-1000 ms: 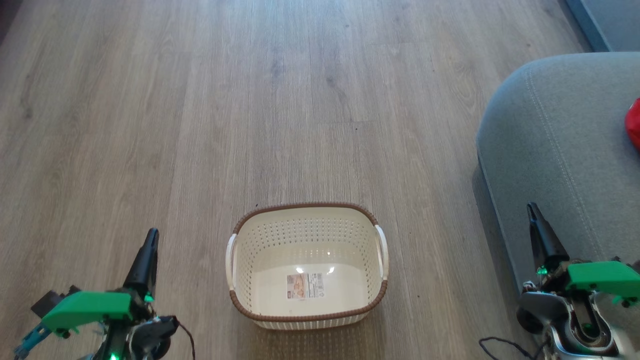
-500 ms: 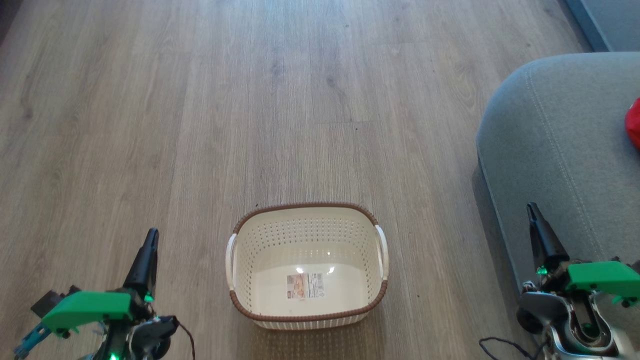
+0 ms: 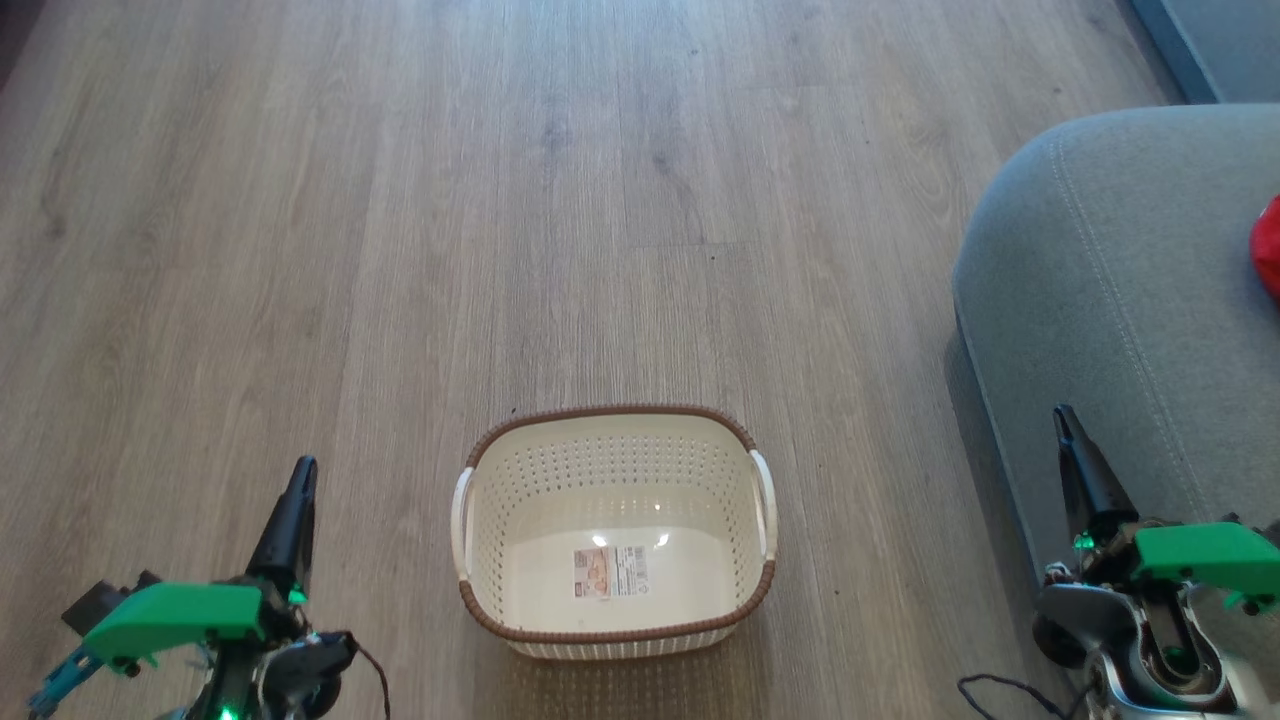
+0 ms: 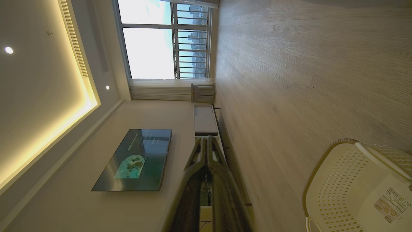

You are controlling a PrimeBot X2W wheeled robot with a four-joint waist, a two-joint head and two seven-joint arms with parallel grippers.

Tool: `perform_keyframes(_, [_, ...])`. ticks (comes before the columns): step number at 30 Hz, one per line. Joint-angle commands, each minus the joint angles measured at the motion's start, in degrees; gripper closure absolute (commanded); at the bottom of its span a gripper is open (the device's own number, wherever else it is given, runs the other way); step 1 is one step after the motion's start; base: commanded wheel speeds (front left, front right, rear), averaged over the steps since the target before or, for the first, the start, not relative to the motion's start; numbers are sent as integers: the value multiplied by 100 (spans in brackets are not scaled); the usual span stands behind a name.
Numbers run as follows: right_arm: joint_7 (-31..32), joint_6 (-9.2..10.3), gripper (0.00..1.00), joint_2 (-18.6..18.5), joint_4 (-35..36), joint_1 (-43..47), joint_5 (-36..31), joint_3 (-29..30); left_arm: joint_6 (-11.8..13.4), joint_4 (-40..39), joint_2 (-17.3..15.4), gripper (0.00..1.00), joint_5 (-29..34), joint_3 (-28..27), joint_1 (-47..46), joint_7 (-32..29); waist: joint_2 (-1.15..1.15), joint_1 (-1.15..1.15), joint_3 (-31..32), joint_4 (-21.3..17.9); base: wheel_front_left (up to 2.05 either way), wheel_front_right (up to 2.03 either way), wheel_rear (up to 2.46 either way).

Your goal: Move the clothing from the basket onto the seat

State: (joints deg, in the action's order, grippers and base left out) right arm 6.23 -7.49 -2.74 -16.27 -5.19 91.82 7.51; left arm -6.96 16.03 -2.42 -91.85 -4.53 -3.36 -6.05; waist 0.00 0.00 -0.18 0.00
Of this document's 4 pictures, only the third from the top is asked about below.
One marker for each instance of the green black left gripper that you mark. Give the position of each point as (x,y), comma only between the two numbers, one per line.
(180,610)

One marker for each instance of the white perforated laundry basket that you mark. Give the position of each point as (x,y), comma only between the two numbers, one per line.
(615,530)

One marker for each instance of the red garment with white trim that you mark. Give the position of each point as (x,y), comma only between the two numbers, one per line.
(1270,250)

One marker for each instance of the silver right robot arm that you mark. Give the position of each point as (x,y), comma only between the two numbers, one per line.
(1150,650)

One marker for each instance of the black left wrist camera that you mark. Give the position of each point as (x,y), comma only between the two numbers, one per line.
(100,605)

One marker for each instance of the grey fabric sofa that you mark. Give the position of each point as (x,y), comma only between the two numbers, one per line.
(1130,300)

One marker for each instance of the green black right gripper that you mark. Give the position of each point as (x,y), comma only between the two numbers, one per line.
(1200,555)

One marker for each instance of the printed basket label sticker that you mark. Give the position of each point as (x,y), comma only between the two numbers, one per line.
(610,572)

